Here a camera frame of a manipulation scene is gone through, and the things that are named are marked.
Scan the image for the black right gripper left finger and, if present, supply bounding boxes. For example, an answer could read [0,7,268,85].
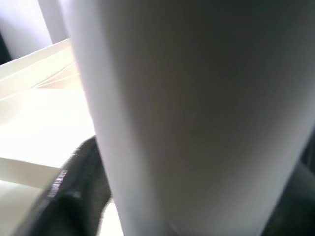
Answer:
[23,135,115,236]

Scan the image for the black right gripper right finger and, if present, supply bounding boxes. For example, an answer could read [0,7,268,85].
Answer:
[260,172,315,236]

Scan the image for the cream plastic table top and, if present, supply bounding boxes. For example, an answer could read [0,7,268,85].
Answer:
[0,38,124,236]

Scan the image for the white plastic table leg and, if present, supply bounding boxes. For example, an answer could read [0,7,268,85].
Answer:
[65,0,315,236]

